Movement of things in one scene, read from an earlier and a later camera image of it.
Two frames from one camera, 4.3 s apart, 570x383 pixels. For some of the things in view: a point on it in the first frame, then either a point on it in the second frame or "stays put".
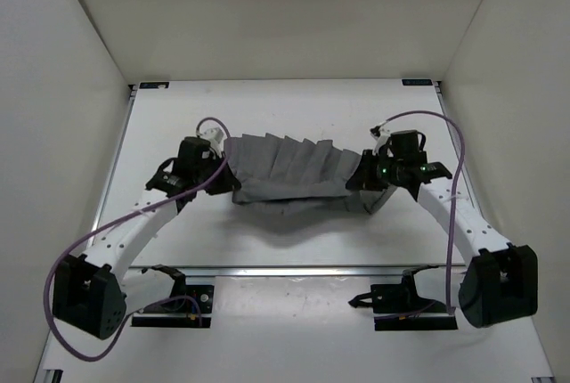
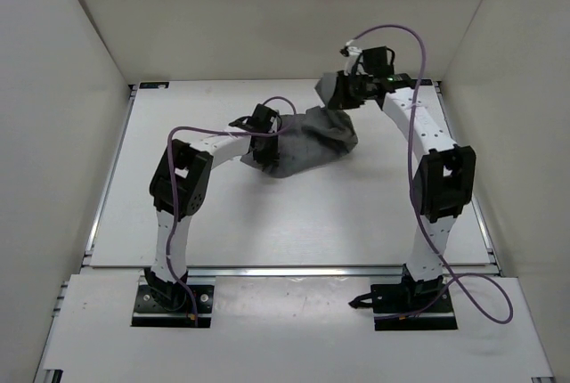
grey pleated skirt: (283, 174) -> (309, 138)
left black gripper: (229, 180) -> (270, 159)
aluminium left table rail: (131, 101) stays put
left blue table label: (153, 85) stays put
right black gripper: (363, 178) -> (339, 100)
